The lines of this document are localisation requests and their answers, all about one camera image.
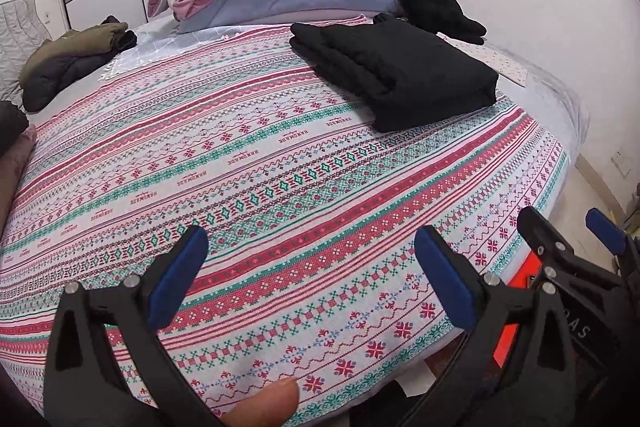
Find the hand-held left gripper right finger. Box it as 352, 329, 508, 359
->
414, 226, 581, 427

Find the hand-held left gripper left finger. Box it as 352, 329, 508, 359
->
44, 224, 223, 427

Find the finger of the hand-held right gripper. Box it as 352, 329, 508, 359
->
585, 208, 633, 258
517, 206, 576, 268

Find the black coat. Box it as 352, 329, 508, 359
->
290, 13, 500, 134

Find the person's left hand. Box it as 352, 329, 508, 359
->
240, 378, 301, 427

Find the orange object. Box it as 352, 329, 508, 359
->
492, 252, 543, 368

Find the red green patterned bed cover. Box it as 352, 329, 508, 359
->
0, 14, 571, 427

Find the grey bed sheet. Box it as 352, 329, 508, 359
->
492, 47, 593, 152

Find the white dotted cloth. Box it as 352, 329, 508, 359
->
437, 32, 531, 88

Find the pink folded garment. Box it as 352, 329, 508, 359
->
0, 124, 38, 228

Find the dark grey folded sweater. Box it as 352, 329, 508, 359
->
0, 100, 30, 158

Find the dark puffer jacket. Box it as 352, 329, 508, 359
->
22, 14, 138, 112

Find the small black garment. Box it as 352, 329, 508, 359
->
395, 0, 488, 46

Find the blue folded blanket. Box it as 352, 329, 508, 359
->
177, 0, 406, 35

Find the wall socket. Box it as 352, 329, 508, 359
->
611, 149, 632, 178

